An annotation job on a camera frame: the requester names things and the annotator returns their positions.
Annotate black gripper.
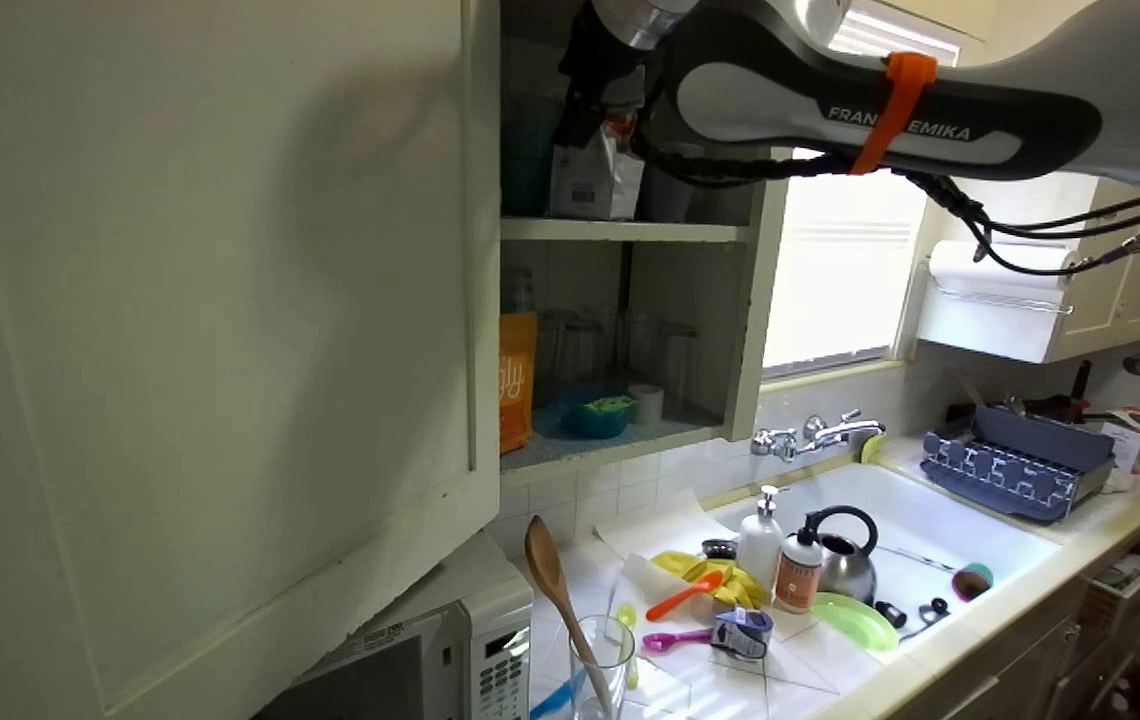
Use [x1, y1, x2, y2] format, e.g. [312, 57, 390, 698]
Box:
[547, 0, 651, 146]

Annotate small white cup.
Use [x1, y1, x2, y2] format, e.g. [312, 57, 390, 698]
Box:
[628, 379, 667, 430]

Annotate plain white cabinet door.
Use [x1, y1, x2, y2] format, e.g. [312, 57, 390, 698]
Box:
[0, 0, 505, 720]

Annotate white bag with orange label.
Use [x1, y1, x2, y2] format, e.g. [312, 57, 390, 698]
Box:
[544, 112, 647, 225]

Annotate clear drinking glass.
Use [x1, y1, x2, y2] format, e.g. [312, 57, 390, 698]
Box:
[619, 316, 708, 405]
[566, 612, 642, 720]

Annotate orange food packet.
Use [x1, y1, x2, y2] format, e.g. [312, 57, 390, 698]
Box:
[500, 309, 544, 459]

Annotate bright window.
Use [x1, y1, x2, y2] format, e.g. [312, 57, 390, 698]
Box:
[760, 0, 964, 384]

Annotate blue bowl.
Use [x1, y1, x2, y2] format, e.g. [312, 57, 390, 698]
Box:
[547, 384, 642, 445]

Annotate chrome sink faucet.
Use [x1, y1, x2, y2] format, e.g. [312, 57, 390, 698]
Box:
[747, 406, 890, 462]

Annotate wooden spoon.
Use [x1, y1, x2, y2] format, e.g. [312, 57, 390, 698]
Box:
[521, 510, 619, 720]

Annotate white soap bottle silver pump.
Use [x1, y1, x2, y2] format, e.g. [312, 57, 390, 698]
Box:
[738, 480, 789, 598]

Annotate yellow rubber gloves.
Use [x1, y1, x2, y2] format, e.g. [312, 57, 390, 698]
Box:
[647, 545, 778, 612]

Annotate orange plastic utensil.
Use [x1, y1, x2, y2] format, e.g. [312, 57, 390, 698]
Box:
[645, 570, 726, 629]

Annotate white microwave oven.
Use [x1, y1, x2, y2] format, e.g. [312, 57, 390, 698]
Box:
[254, 533, 541, 720]

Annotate pink plastic spoon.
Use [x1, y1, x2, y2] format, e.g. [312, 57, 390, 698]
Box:
[642, 623, 720, 660]

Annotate small jar with blue lid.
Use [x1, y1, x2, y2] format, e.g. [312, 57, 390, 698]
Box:
[708, 606, 778, 668]

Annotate blue dish rack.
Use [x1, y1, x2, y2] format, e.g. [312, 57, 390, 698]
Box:
[916, 405, 1121, 526]

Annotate white sink basin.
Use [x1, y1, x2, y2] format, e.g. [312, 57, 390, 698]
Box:
[704, 455, 1070, 656]

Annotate lime green plastic dish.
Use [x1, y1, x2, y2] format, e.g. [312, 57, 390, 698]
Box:
[813, 589, 910, 656]

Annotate blue plastic utensil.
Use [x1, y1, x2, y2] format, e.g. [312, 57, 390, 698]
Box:
[525, 668, 598, 720]

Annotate multicoloured small ball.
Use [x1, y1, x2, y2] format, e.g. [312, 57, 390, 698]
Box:
[947, 561, 999, 602]

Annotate microwave door with dark window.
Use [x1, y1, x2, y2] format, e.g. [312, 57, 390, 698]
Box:
[254, 612, 473, 720]

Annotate white wall cabinet with shelves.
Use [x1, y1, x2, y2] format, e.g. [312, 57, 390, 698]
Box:
[463, 0, 797, 471]

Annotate orange strap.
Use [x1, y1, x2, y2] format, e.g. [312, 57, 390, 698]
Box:
[849, 49, 942, 176]

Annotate black cable bundle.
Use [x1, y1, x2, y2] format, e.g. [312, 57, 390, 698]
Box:
[633, 114, 1140, 283]

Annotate steel kettle with black handle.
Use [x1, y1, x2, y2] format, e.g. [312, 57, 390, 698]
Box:
[797, 504, 883, 606]

